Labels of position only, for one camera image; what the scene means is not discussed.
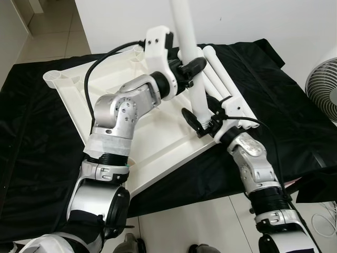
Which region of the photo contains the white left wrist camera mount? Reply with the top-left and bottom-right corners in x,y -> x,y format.
144,25 -> 175,80

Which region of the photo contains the white plastic table top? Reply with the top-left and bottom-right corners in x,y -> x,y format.
43,45 -> 259,198

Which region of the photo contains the grey robot foot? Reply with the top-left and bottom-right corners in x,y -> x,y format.
113,232 -> 145,253
187,242 -> 222,253

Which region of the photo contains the white door frame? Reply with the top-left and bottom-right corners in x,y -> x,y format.
29,0 -> 45,14

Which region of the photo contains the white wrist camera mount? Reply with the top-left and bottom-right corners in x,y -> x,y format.
144,25 -> 175,80
211,99 -> 246,142

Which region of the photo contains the white floor fan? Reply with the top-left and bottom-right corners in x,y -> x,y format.
305,50 -> 337,124

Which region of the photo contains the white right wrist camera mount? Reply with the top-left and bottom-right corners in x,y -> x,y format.
211,99 -> 246,142

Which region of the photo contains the white plastic table leg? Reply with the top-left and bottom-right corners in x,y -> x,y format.
203,45 -> 259,123
178,48 -> 228,114
170,0 -> 211,123
196,47 -> 245,128

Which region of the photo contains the black table cloth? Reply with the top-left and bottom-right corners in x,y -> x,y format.
0,38 -> 337,246

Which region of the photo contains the grey robot left foot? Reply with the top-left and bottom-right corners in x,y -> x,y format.
113,232 -> 145,253

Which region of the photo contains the grey robot right foot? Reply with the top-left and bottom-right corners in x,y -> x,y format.
187,242 -> 222,253

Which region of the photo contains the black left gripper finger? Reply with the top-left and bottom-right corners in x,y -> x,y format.
183,56 -> 207,75

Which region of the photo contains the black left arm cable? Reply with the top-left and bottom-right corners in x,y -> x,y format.
83,41 -> 147,130

